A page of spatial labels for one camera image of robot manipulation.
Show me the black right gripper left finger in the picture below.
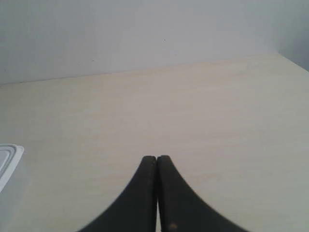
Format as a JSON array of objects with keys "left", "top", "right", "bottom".
[{"left": 80, "top": 156, "right": 157, "bottom": 232}]

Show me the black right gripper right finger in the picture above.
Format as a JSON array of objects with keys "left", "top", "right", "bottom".
[{"left": 157, "top": 155, "right": 245, "bottom": 232}]

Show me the white lidded plastic container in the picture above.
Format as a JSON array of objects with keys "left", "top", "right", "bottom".
[{"left": 0, "top": 144, "right": 24, "bottom": 191}]

